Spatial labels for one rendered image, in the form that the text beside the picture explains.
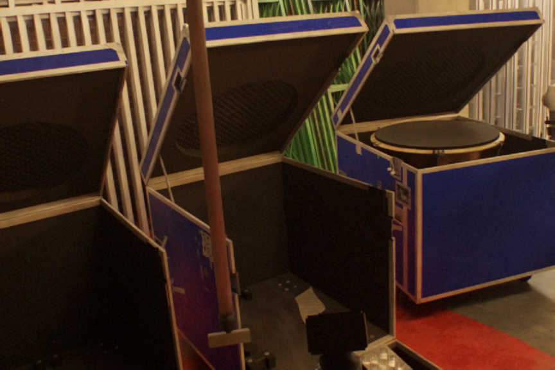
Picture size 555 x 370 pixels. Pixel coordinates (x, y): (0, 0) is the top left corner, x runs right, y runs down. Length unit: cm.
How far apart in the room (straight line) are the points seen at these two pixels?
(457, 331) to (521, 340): 35
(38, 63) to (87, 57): 18
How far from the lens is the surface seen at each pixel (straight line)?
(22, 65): 216
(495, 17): 355
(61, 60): 218
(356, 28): 264
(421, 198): 311
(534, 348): 338
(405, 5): 445
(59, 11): 384
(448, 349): 329
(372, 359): 289
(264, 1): 537
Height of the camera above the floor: 182
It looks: 15 degrees down
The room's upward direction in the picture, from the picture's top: 4 degrees counter-clockwise
